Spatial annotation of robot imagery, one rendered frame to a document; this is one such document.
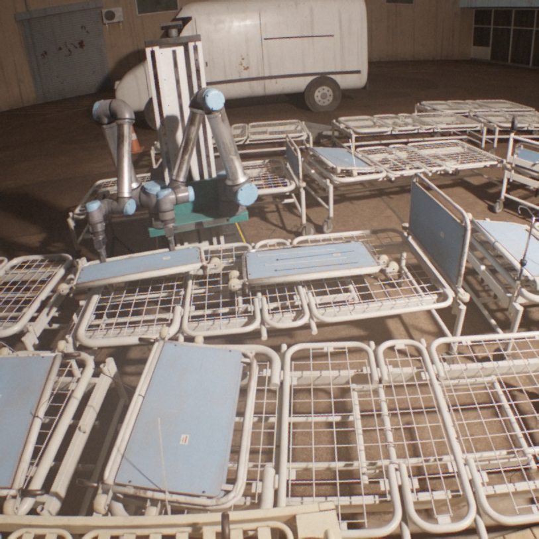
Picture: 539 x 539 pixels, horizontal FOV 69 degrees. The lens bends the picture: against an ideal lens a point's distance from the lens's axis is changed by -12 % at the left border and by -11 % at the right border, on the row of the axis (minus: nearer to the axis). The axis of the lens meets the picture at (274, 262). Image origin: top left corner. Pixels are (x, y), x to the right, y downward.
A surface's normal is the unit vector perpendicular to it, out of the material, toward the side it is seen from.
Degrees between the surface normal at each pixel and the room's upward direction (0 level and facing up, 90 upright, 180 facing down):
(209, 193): 90
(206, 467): 7
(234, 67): 88
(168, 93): 90
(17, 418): 5
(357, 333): 0
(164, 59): 90
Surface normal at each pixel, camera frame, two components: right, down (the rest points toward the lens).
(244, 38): 0.22, 0.45
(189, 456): 0.07, -0.86
